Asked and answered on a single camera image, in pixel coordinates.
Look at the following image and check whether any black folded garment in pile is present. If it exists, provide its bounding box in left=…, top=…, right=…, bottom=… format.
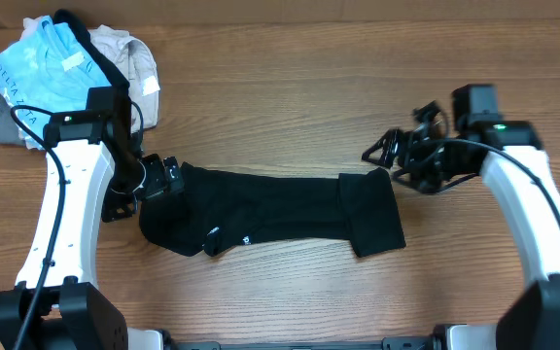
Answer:
left=53, top=9, right=130, bottom=92

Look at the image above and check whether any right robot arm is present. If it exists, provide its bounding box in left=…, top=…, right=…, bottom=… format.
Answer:
left=362, top=84, right=560, bottom=350

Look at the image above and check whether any light blue folded t-shirt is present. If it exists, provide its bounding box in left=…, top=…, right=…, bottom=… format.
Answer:
left=0, top=30, right=110, bottom=149

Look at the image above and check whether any black polo shirt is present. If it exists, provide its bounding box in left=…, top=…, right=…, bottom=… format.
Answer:
left=139, top=163, right=405, bottom=258

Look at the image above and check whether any grey folded garment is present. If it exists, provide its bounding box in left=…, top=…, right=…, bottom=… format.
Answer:
left=0, top=94, right=25, bottom=147

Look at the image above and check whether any beige folded garment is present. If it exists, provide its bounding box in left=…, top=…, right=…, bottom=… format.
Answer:
left=19, top=17, right=161, bottom=150

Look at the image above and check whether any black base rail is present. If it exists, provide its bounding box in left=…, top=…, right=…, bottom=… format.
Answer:
left=171, top=335, right=443, bottom=350

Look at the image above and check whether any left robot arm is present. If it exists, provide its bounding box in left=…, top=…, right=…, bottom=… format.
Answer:
left=0, top=87, right=184, bottom=349

